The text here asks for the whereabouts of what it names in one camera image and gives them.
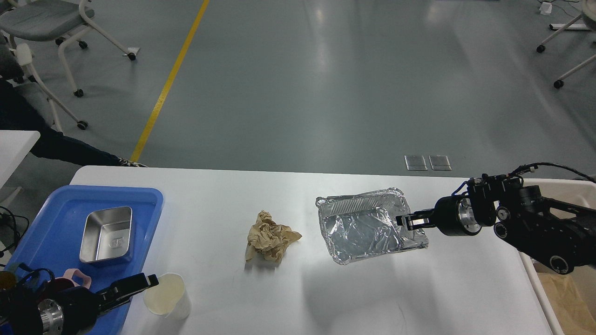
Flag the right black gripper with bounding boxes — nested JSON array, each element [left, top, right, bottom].
[[395, 195, 482, 237]]

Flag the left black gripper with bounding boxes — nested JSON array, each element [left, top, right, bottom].
[[39, 274, 159, 335]]

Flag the cream paper cup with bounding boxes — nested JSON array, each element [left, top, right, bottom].
[[143, 272, 192, 320]]

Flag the pink ceramic mug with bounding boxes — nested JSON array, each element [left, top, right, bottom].
[[44, 268, 92, 293]]

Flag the rectangular stainless steel tin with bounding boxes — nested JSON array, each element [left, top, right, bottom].
[[79, 206, 135, 267]]

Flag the aluminium foil tray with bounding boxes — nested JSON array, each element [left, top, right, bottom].
[[315, 188, 429, 265]]

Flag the brown paper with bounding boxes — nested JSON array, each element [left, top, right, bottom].
[[537, 272, 596, 335], [245, 210, 302, 263]]

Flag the dark blue mug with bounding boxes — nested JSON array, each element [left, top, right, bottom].
[[0, 262, 33, 290]]

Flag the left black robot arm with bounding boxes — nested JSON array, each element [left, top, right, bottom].
[[1, 268, 159, 335]]

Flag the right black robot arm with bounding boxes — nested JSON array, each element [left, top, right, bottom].
[[395, 162, 596, 275]]

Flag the left metal floor plate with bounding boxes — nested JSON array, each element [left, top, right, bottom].
[[404, 155, 428, 171]]

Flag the metal floor plate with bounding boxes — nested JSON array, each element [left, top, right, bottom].
[[404, 155, 428, 171], [428, 155, 453, 171]]

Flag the right metal floor plate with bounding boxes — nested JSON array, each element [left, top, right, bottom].
[[428, 155, 453, 171]]

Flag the blue plastic tray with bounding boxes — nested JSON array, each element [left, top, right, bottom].
[[0, 185, 164, 335]]

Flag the beige plastic bin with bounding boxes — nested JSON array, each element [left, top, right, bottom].
[[519, 178, 596, 335]]

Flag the brown paper in bin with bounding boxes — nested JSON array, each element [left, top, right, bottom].
[[537, 272, 596, 335]]

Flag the white side table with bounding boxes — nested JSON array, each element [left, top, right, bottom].
[[0, 130, 40, 187]]

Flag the seated person dark clothes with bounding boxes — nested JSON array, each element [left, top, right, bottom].
[[0, 80, 143, 168]]

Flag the white chair base right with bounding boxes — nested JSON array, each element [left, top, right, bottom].
[[536, 0, 596, 90]]

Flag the grey office chair near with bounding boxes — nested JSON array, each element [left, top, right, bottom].
[[0, 33, 89, 133]]

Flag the grey office chair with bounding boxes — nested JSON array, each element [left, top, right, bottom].
[[0, 33, 89, 133], [1, 0, 136, 97]]

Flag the grey office chair far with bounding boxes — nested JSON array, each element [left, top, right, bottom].
[[1, 0, 136, 97]]

